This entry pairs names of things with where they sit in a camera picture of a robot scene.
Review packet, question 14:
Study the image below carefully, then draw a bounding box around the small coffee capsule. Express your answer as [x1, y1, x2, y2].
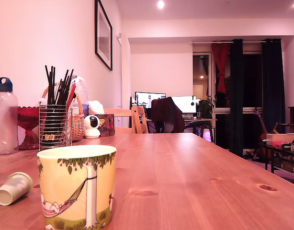
[0, 172, 34, 207]

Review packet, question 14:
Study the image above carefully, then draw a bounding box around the yellow illustrated coffee mug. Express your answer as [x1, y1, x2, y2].
[36, 144, 117, 230]

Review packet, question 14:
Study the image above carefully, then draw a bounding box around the wooden high chair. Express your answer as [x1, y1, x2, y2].
[132, 105, 149, 134]

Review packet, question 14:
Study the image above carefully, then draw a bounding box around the black framed computer monitor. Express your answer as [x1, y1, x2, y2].
[135, 91, 167, 109]

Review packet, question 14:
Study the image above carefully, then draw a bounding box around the dark maroon jacket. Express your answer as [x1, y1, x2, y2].
[150, 96, 185, 133]

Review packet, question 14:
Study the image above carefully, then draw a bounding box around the bright white computer monitor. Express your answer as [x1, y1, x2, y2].
[171, 96, 198, 114]

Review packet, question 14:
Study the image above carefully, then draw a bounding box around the red floral tissue box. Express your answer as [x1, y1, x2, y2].
[96, 114, 115, 137]

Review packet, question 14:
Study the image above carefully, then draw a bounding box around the white tissue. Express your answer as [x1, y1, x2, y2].
[88, 100, 105, 115]

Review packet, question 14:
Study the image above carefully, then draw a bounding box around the wooden desk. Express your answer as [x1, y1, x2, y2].
[147, 118, 217, 142]

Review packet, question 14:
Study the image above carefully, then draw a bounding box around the green potted plant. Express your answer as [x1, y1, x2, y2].
[198, 95, 216, 119]

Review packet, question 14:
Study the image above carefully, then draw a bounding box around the glowing computer tower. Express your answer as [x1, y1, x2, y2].
[201, 128, 214, 142]

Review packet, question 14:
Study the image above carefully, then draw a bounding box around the clear plastic bottle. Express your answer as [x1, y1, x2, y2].
[71, 75, 90, 111]

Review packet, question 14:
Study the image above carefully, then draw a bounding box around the wicker basket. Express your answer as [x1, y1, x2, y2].
[42, 82, 86, 142]

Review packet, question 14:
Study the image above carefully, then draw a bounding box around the black chopstick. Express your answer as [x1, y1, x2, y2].
[57, 69, 69, 105]
[53, 67, 57, 105]
[50, 65, 54, 105]
[44, 65, 52, 105]
[62, 69, 74, 105]

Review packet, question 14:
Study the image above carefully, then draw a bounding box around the black framed picture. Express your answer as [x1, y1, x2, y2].
[94, 0, 113, 71]

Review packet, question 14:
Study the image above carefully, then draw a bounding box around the red curtain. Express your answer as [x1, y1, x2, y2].
[211, 42, 231, 94]

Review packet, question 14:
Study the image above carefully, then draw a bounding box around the narrow dark curtain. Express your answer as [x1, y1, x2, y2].
[229, 39, 244, 158]

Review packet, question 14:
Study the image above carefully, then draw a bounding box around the white curtain rod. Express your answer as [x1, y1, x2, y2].
[191, 40, 267, 45]

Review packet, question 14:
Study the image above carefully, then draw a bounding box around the acoustic guitar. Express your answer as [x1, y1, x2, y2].
[253, 107, 269, 159]

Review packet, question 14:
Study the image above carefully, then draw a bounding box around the wide dark curtain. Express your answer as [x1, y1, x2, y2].
[261, 38, 286, 134]

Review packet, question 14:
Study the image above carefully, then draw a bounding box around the pink plastic item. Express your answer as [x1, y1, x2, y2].
[271, 140, 291, 148]

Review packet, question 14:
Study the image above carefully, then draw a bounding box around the pale wooden box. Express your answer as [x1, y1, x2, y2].
[266, 133, 294, 145]

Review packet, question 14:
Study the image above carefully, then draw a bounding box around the low black side table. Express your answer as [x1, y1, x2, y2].
[261, 141, 294, 174]

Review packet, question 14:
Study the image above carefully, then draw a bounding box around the clear water bottle blue cap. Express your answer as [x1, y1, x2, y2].
[0, 77, 19, 155]

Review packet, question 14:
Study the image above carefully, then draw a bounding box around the dark wooden rack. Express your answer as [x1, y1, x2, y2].
[272, 105, 294, 135]

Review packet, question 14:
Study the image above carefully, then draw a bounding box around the printed cardboard box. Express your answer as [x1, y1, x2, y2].
[272, 150, 294, 173]

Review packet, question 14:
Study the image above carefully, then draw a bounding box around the white wall pipe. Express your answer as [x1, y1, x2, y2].
[116, 33, 123, 109]

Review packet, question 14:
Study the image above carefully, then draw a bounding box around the small white round camera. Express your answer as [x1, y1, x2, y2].
[83, 115, 101, 139]

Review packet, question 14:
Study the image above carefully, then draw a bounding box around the red handled utensil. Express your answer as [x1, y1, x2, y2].
[66, 82, 78, 111]

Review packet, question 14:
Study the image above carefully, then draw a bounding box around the wire utensil rack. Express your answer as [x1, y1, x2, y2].
[38, 100, 73, 151]

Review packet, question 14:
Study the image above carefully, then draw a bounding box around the red glass pedestal bowl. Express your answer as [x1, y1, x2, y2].
[17, 106, 40, 151]

